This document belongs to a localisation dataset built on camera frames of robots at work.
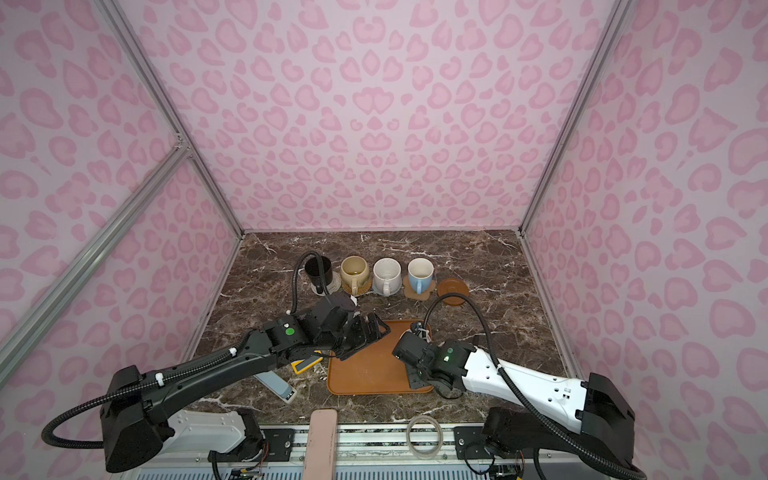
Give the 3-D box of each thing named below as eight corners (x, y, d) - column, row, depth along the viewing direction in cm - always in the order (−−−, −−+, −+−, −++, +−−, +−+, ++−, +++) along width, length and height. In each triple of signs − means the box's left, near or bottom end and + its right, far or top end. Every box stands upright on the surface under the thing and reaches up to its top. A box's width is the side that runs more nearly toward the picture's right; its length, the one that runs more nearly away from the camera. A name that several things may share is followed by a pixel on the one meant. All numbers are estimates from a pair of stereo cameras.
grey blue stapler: (262, 384, 85) (252, 376, 79) (271, 373, 87) (263, 364, 81) (288, 404, 81) (280, 397, 76) (297, 392, 83) (290, 384, 78)
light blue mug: (408, 305, 101) (409, 285, 92) (407, 278, 108) (408, 258, 99) (432, 305, 101) (435, 285, 92) (430, 278, 108) (433, 258, 99)
